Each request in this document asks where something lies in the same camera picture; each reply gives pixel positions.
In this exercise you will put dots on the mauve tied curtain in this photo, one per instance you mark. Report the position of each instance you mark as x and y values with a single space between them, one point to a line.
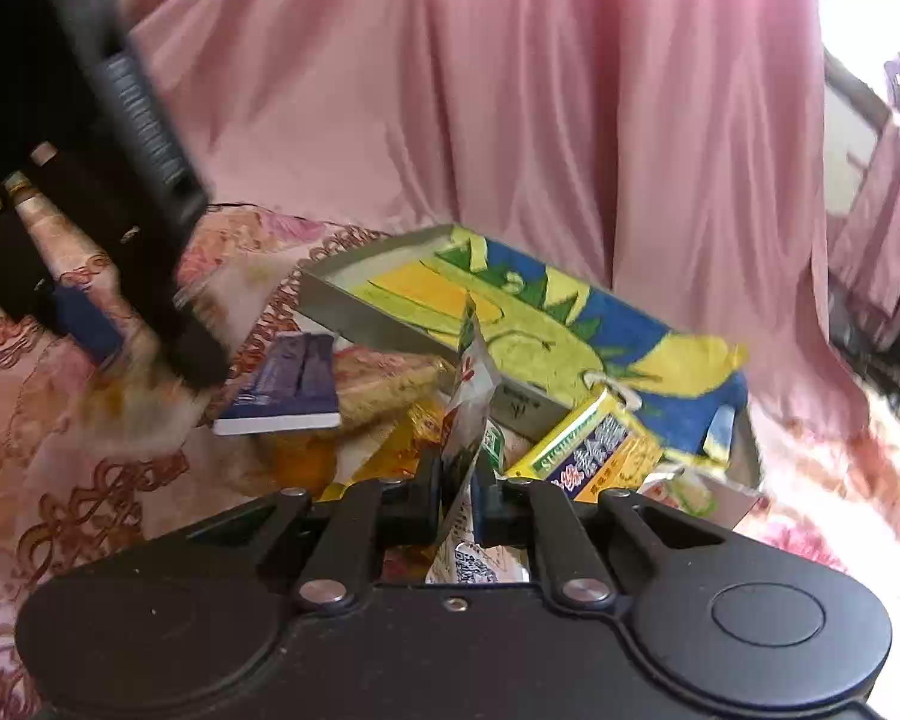
892 202

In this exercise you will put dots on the white green snack packet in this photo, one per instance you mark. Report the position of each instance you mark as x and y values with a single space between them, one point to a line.
690 499

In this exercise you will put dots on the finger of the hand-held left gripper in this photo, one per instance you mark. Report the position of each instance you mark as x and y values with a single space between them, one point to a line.
82 322
187 345

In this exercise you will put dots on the yellow blue printed cloth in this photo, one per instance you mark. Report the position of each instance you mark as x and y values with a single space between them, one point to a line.
540 315

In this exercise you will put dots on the grey metal tray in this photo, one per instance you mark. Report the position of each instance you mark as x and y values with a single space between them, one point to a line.
390 315

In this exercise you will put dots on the yellow packet with dark label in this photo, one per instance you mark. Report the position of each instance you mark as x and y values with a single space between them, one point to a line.
592 450

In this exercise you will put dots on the dark blue snack box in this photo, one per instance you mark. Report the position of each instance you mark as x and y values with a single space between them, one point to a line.
285 386

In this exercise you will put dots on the floral blanket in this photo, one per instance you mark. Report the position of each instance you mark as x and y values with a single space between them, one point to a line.
82 480

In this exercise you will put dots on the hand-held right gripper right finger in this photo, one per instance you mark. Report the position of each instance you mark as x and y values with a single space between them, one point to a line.
487 504

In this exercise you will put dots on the large pink curtain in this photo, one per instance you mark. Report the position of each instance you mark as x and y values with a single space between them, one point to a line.
495 90

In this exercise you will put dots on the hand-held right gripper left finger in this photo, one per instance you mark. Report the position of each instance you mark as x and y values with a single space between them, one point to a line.
431 496

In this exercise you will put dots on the beige cracker packet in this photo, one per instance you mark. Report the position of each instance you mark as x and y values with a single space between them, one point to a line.
382 386

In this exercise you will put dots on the white red snack packet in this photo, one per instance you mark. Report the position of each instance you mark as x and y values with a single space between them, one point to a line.
469 390

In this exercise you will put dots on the gold orange snack packet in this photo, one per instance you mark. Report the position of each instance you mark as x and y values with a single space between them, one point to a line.
397 446

